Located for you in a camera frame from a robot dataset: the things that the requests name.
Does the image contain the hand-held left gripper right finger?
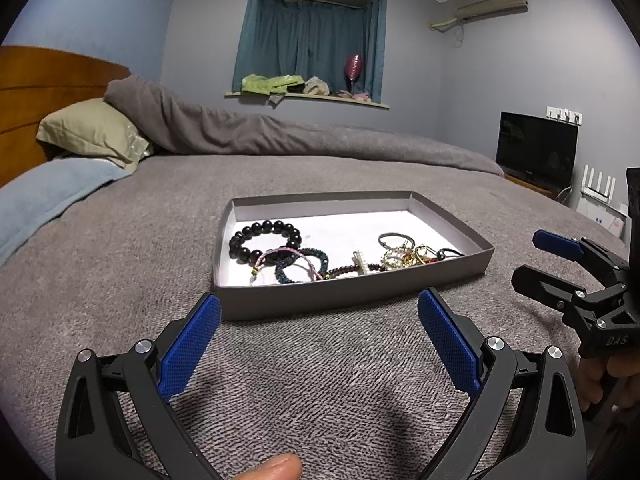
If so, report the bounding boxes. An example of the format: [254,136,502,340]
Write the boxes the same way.
[417,287,588,480]

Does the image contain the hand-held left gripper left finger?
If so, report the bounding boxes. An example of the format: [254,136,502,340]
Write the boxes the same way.
[54,291,223,480]

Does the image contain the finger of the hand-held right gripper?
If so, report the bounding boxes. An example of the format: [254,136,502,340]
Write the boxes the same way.
[511,262,626,331]
[532,229,631,286]

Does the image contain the red bead gold jewelry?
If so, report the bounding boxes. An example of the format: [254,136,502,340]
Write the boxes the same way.
[414,244,443,267]

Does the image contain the pink cord bracelet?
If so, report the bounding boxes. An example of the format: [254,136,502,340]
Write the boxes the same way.
[248,247,323,286]

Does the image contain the dark blue bead bracelet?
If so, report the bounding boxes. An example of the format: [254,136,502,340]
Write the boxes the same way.
[274,247,331,285]

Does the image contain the grey hair tie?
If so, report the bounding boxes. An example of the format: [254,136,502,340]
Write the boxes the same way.
[378,232,417,250]

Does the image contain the large dark bead bracelet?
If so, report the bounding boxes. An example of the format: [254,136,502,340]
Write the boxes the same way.
[229,220,303,263]

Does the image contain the small dark bead bracelet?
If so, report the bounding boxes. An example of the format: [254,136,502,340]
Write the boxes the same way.
[320,263,362,281]

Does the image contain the grey shallow cardboard box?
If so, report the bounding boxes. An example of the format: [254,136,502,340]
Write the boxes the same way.
[212,190,496,322]

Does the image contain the person's right hand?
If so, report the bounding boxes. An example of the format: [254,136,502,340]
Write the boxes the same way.
[580,357,609,407]

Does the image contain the person's left hand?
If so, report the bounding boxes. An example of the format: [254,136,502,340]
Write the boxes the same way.
[235,454,303,480]

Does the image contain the white box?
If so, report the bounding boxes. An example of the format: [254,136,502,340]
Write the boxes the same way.
[577,199,628,238]

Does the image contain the wooden television stand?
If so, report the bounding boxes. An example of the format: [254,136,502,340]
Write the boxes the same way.
[504,172,563,200]

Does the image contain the white router with antennas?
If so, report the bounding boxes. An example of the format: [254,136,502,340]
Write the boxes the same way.
[577,162,628,206]

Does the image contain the black television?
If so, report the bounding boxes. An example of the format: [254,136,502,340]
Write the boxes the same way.
[495,111,580,188]

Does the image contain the grey bedspread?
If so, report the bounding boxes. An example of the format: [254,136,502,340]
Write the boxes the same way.
[0,152,640,480]

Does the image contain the light blue blanket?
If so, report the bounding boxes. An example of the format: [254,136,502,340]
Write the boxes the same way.
[0,157,133,266]

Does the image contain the windowsill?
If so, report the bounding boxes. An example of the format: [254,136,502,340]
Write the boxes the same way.
[224,91,391,110]

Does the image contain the grey rolled duvet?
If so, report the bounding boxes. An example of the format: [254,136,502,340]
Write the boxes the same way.
[104,75,506,178]

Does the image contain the green pillow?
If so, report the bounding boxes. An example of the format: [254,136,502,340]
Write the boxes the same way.
[36,97,155,173]

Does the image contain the green cloth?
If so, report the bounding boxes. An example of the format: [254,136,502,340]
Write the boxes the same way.
[241,74,305,96]

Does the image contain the wooden headboard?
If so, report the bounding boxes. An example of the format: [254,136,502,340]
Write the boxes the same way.
[0,45,132,188]

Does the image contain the blue curtain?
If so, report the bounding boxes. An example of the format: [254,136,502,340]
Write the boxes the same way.
[231,0,390,108]

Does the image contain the white wall power strip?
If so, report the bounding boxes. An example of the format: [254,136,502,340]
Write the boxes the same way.
[546,106,585,125]

